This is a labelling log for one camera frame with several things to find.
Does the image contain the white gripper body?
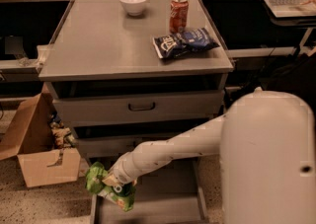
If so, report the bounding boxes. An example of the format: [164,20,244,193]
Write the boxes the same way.
[110,152,138,185]

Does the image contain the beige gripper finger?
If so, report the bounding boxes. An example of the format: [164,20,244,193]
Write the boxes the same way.
[102,174,122,187]

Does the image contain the green rice chip bag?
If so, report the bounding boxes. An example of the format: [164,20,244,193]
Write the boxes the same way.
[85,162,136,212]

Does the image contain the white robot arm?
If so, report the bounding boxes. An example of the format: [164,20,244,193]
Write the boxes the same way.
[104,91,316,224]

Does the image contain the grey middle drawer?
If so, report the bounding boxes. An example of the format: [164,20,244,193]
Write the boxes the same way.
[75,119,212,159]

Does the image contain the grey drawer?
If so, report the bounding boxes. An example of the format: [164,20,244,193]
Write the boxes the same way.
[90,159,209,224]
[53,90,224,127]
[75,119,212,159]

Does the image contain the grey bottom drawer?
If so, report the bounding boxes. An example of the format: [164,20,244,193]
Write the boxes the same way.
[90,159,209,224]

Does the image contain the grey top drawer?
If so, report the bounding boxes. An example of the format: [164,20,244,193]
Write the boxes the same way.
[53,90,224,127]

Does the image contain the grey drawer cabinet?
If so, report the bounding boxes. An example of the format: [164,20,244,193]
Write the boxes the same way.
[38,0,235,167]

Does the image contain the blue chip bag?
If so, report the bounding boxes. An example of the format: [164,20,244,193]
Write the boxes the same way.
[153,28,219,59]

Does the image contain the snack bags in box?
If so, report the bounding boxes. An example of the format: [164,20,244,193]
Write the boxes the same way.
[48,112,76,149]

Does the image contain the brown cardboard box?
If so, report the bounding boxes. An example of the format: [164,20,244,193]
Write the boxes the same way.
[0,91,81,187]

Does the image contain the white ceramic bowl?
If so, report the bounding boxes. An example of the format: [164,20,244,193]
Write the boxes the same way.
[119,0,148,16]

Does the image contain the orange soda can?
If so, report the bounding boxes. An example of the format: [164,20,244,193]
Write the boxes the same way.
[169,0,189,33]

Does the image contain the black office chair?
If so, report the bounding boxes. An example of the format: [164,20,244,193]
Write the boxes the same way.
[231,49,316,112]

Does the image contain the silver laptop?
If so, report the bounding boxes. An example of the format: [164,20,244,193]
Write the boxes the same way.
[264,0,316,18]

